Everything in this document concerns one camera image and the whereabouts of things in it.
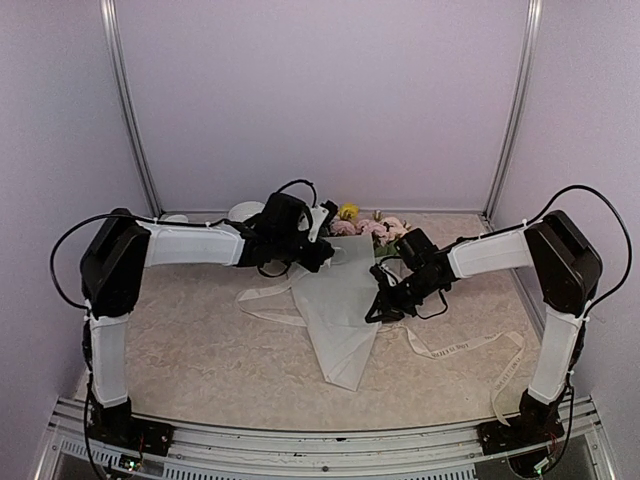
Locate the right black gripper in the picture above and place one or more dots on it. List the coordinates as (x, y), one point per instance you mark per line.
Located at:
(390, 310)

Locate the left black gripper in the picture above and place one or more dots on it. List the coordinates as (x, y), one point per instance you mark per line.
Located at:
(324, 250)

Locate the yellow fake flower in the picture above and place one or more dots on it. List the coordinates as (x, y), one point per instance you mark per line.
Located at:
(348, 212)

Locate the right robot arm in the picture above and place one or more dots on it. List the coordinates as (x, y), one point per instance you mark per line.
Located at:
(549, 248)

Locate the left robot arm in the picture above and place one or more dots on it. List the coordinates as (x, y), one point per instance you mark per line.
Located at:
(285, 229)

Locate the white bowl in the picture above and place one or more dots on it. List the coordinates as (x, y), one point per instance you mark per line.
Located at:
(245, 210)

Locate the light blue mug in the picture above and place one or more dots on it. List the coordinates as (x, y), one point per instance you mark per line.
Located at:
(179, 218)

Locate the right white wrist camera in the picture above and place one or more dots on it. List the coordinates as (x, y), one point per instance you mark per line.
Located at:
(383, 275)

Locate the aluminium front rail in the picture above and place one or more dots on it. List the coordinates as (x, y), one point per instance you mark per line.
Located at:
(204, 451)

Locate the left aluminium frame post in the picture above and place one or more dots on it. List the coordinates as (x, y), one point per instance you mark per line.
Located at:
(108, 9)

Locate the aluminium frame post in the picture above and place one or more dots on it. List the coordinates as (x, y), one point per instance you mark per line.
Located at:
(517, 108)
(108, 9)

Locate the right aluminium frame post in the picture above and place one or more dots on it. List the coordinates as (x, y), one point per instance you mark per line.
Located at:
(517, 108)

